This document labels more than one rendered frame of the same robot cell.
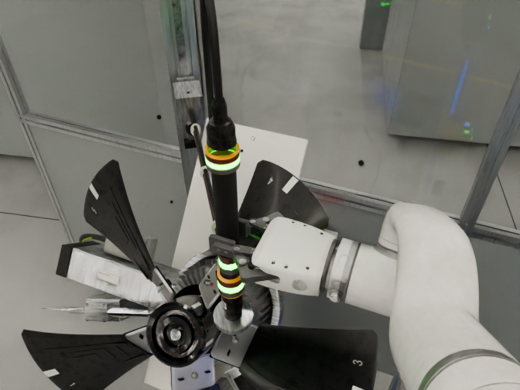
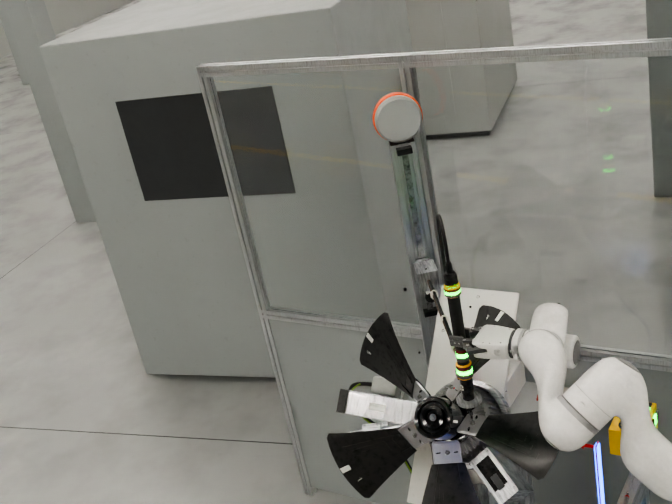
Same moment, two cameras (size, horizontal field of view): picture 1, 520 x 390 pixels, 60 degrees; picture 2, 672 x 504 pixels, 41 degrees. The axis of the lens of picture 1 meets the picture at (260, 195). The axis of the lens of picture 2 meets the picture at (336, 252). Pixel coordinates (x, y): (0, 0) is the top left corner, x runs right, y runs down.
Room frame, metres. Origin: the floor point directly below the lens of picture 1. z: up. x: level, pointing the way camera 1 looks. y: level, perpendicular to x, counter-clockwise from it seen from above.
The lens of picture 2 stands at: (-1.61, -0.17, 2.72)
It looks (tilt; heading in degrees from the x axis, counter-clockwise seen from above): 24 degrees down; 14
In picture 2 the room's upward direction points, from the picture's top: 12 degrees counter-clockwise
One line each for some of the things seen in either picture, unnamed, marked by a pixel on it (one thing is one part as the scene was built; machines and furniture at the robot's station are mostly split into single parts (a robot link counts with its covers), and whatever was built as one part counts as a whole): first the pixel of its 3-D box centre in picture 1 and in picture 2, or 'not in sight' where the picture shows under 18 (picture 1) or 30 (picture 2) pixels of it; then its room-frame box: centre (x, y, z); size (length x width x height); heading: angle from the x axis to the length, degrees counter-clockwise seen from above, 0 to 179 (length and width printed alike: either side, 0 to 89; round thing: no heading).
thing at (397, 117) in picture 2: not in sight; (397, 117); (1.16, 0.21, 1.88); 0.17 x 0.15 x 0.16; 68
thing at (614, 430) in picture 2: not in sight; (633, 430); (0.60, -0.40, 1.02); 0.16 x 0.10 x 0.11; 158
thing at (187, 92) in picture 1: (188, 100); (426, 274); (1.07, 0.19, 1.35); 0.10 x 0.07 x 0.08; 13
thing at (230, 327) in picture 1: (230, 295); (466, 384); (0.47, 0.05, 1.31); 0.09 x 0.07 x 0.10; 13
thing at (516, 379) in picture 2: not in sight; (495, 379); (1.07, 0.01, 0.91); 0.17 x 0.16 x 0.11; 158
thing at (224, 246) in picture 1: (227, 254); (459, 344); (0.42, 0.05, 1.47); 0.07 x 0.03 x 0.03; 68
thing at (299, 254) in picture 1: (298, 256); (497, 341); (0.42, -0.05, 1.47); 0.11 x 0.10 x 0.07; 68
